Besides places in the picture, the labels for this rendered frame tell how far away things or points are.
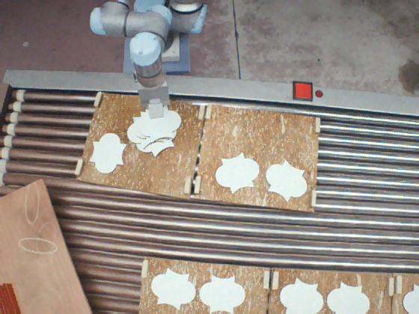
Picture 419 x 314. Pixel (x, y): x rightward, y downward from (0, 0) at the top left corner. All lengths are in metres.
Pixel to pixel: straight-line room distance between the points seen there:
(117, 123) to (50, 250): 0.52
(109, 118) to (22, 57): 1.64
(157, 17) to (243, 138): 0.57
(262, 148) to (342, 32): 1.67
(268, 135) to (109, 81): 0.64
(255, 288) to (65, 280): 0.60
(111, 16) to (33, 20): 2.12
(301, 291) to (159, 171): 0.62
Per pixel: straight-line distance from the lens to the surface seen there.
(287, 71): 2.71
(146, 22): 1.13
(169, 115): 1.45
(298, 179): 1.43
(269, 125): 1.50
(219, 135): 1.47
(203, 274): 1.37
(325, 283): 1.41
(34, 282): 1.39
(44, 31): 3.15
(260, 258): 1.40
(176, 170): 1.44
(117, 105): 1.57
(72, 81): 1.70
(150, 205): 1.44
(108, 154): 1.49
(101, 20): 1.17
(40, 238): 1.40
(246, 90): 1.58
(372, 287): 1.46
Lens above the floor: 2.30
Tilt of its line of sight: 71 degrees down
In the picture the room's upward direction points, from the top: 5 degrees counter-clockwise
